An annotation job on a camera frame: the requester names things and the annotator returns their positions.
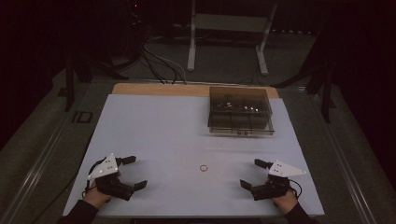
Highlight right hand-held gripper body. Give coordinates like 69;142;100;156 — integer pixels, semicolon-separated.
250;160;307;202

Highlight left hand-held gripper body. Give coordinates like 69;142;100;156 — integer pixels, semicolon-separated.
86;153;135;202

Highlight clear brown drawer box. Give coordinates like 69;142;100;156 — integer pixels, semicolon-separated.
207;86;276;136

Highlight person's right hand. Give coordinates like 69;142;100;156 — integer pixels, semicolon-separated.
272;189;299;216

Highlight person's left hand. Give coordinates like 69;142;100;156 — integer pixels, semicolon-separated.
83;186;112;209

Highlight white table mat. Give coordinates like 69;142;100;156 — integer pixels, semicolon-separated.
62;93;325;217

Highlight black tripod stand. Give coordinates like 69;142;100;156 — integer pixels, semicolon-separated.
271;60;337;124
63;54;130;112

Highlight white metal stand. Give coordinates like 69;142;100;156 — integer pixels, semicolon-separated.
186;0;279;77

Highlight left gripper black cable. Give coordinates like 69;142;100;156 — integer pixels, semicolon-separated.
81;159;106;199

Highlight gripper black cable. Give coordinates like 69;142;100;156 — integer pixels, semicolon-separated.
81;159;106;199
288;178;304;199

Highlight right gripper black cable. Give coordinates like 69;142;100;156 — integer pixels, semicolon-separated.
288;178;304;199

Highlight black floor cables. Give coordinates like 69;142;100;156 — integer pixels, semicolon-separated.
139;34;189;86

